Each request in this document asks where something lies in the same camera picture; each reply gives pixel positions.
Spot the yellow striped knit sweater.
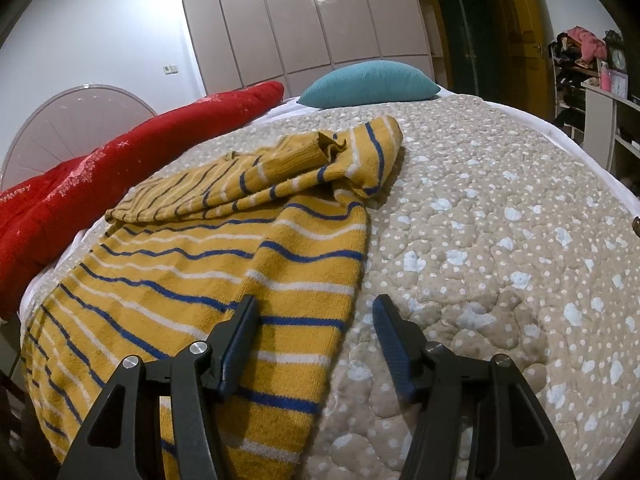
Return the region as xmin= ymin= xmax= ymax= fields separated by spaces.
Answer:
xmin=22 ymin=116 xmax=402 ymax=479

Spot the pink clothes pile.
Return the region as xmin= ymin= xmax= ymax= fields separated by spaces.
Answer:
xmin=566 ymin=26 xmax=608 ymax=65

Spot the beige dotted quilt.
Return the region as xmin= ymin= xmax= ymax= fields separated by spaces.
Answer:
xmin=19 ymin=93 xmax=640 ymax=480

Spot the red long pillow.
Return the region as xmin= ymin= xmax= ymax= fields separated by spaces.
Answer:
xmin=1 ymin=80 xmax=284 ymax=321

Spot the white round fan guard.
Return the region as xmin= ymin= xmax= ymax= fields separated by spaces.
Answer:
xmin=1 ymin=84 xmax=156 ymax=191

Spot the white shelf unit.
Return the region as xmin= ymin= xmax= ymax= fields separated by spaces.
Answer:
xmin=548 ymin=34 xmax=639 ymax=191

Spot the teal pillow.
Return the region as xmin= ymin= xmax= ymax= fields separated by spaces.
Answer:
xmin=298 ymin=60 xmax=440 ymax=110

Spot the white glossy wardrobe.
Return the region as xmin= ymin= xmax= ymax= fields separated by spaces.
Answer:
xmin=182 ymin=0 xmax=434 ymax=96

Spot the wooden door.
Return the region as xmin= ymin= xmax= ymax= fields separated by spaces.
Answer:
xmin=432 ymin=0 xmax=553 ymax=120

